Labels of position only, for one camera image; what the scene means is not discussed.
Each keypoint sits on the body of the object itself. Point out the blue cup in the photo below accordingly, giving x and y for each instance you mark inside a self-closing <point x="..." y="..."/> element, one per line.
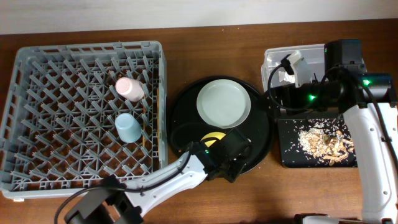
<point x="128" y="128"/>

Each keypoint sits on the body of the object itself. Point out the grey round plate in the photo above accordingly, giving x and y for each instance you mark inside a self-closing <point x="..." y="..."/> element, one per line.
<point x="223" y="103"/>

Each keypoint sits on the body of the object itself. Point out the food scraps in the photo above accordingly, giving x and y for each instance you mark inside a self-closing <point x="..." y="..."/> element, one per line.
<point x="326" y="146"/>

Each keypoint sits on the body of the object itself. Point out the pink cup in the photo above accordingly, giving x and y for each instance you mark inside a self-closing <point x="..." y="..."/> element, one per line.
<point x="130" y="89"/>

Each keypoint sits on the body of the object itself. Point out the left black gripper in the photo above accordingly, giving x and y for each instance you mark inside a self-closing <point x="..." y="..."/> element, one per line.
<point x="228" y="170"/>

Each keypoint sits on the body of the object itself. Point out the white napkin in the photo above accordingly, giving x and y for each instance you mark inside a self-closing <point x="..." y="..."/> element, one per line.
<point x="285" y="77"/>

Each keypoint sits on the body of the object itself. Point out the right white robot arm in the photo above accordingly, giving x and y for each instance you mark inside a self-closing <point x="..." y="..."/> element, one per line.
<point x="371" y="120"/>

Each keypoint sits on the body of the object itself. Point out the grey dishwasher rack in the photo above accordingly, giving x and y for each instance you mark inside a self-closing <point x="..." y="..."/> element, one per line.
<point x="58" y="131"/>

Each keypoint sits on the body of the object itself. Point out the black rectangular tray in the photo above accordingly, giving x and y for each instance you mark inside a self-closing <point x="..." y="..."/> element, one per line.
<point x="289" y="152"/>

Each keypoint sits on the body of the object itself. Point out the yellow bowl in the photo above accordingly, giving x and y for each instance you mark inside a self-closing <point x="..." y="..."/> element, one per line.
<point x="212" y="137"/>

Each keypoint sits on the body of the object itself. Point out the round black tray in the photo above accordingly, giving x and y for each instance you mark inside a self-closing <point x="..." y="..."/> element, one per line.
<point x="185" y="125"/>

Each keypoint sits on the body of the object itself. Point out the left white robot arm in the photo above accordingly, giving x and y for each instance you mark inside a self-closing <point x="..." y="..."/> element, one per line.
<point x="113" y="201"/>

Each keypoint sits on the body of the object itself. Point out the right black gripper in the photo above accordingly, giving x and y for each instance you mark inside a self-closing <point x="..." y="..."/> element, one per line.
<point x="274" y="98"/>

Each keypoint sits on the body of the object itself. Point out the clear plastic bin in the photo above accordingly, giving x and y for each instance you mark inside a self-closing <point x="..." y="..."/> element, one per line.
<point x="315" y="57"/>

